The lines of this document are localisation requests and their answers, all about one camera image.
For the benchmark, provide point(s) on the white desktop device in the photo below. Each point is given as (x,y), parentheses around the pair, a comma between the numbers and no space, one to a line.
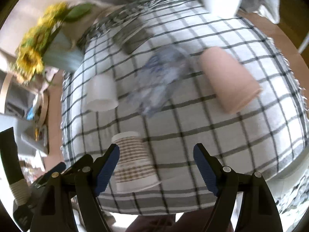
(24,130)

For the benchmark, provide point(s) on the sunflower bouquet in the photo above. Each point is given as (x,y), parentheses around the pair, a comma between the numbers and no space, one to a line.
(36,41)

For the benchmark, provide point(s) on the brown checked paper cup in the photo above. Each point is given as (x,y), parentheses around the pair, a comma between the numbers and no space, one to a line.
(134,171)

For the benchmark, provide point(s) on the dark green glass bowl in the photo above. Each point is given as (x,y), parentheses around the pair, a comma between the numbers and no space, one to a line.
(132,35)

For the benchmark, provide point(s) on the white frosted cup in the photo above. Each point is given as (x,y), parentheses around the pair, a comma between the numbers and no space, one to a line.
(101,93)

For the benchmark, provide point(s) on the blue ribbed flower pot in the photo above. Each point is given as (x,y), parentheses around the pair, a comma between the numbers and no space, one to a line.
(62,54)

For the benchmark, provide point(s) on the clear blue patterned glass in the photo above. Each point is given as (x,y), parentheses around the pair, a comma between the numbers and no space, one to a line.
(157,80)

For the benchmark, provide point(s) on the checked black white tablecloth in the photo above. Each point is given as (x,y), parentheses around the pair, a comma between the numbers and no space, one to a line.
(266,136)

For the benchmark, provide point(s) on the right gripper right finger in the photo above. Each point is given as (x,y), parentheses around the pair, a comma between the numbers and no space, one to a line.
(258,211)

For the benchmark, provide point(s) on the pink paper cup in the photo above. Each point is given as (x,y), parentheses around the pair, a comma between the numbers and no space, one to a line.
(232,83)

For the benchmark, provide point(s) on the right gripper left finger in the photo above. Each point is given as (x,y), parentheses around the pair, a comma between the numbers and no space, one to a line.
(92,182)

